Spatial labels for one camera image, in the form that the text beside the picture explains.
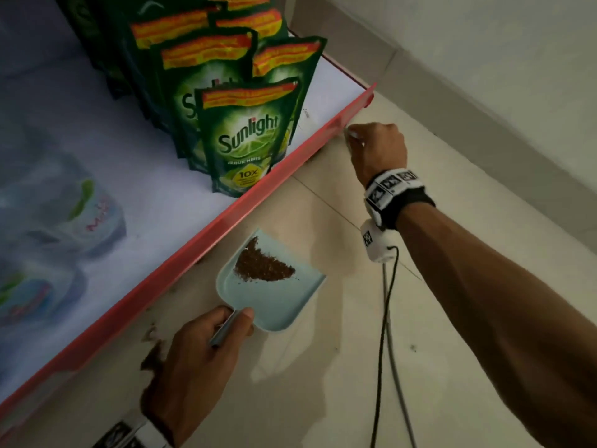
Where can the stack of dark green pouches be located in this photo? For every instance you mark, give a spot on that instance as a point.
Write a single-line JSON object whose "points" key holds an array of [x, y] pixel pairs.
{"points": [[242, 139]]}

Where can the red edged store shelf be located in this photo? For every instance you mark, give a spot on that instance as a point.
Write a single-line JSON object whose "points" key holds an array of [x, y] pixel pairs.
{"points": [[186, 256]]}

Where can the person's right hand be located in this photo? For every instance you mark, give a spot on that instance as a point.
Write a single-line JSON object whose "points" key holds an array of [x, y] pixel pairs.
{"points": [[378, 149]]}

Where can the black right wristband with markers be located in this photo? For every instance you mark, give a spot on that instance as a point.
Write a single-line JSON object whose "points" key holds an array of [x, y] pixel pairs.
{"points": [[396, 195]]}

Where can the person's left hand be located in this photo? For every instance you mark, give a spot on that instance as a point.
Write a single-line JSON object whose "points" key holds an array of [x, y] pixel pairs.
{"points": [[191, 373]]}

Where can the stack of clear water bottles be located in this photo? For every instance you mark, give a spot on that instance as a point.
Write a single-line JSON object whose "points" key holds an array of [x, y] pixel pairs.
{"points": [[56, 219]]}

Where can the brown granules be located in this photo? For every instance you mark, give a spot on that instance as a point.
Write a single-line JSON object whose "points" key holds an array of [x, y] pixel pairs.
{"points": [[261, 268]]}

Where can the light blue brush white bristles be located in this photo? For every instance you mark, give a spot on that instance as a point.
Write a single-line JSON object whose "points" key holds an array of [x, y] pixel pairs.
{"points": [[352, 133]]}

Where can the light blue plastic dustpan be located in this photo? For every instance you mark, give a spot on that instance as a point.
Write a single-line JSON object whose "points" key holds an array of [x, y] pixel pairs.
{"points": [[275, 303]]}

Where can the person's right forearm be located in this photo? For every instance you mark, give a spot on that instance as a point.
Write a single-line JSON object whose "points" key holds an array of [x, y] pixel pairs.
{"points": [[503, 312]]}

